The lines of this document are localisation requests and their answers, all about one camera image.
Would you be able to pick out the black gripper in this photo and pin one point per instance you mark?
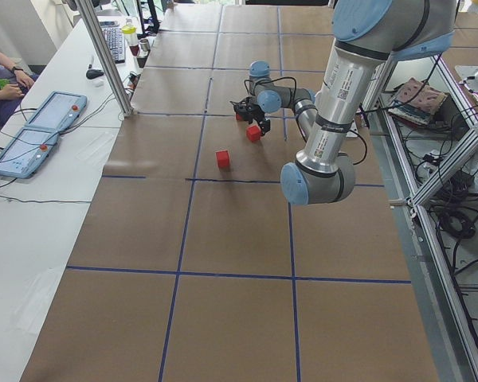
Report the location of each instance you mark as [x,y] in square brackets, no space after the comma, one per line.
[256,114]

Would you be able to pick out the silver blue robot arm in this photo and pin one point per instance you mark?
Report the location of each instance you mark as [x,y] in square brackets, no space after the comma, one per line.
[367,34]

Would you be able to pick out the metal cup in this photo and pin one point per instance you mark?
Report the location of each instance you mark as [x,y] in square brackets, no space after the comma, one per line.
[144,45]

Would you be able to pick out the stack of patterned books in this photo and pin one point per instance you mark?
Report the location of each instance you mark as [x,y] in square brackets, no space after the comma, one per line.
[415,102]

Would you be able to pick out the yellow lid bottle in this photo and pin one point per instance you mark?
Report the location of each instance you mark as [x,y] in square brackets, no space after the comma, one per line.
[130,35]

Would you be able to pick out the black keyboard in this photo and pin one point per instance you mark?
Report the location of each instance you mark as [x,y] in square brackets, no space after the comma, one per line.
[116,43]

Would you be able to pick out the black computer mouse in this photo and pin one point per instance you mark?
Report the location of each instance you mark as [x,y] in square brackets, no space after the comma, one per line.
[92,73]

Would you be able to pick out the upper teach pendant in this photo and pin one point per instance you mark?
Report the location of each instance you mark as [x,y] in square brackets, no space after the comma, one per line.
[58,112]

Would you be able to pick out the teach pendant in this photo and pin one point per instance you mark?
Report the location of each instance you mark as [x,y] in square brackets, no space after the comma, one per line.
[58,112]
[26,152]

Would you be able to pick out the lower teach pendant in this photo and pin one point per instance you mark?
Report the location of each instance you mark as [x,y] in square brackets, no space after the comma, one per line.
[26,152]

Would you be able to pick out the aluminium frame post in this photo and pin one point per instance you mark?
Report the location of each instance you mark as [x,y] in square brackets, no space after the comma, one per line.
[91,22]

